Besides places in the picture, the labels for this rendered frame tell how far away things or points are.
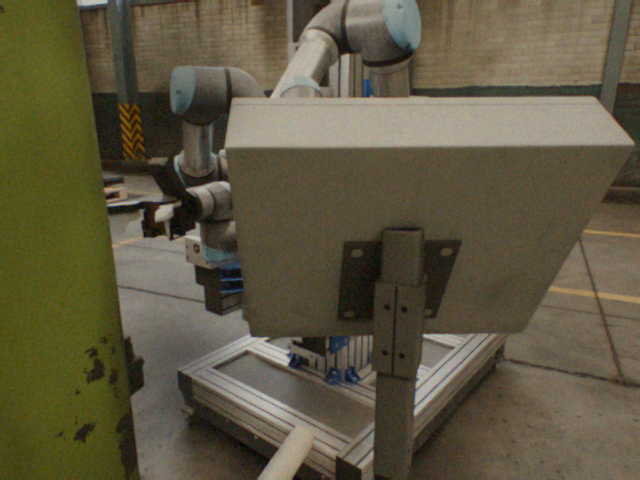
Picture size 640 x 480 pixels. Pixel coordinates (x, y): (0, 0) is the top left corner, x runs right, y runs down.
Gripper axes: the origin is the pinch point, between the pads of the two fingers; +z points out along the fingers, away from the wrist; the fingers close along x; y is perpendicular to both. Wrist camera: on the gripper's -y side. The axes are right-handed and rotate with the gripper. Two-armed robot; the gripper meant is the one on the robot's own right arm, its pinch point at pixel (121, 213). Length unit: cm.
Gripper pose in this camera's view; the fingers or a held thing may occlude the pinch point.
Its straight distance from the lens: 97.7
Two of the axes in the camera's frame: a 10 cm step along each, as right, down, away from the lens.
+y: 0.0, 9.6, 2.8
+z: -3.8, 2.6, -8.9
